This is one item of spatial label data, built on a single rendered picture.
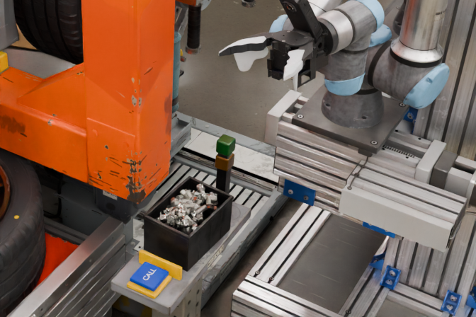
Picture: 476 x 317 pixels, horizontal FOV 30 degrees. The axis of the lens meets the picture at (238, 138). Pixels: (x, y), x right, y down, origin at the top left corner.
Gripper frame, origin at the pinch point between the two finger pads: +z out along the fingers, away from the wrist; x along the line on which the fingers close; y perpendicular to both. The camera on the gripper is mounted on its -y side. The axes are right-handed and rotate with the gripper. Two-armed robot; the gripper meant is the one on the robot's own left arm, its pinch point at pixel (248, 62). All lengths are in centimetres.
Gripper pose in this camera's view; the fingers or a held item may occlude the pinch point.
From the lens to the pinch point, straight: 151.8
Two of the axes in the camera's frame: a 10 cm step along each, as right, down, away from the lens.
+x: -7.3, -3.3, 6.0
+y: 0.3, 8.6, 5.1
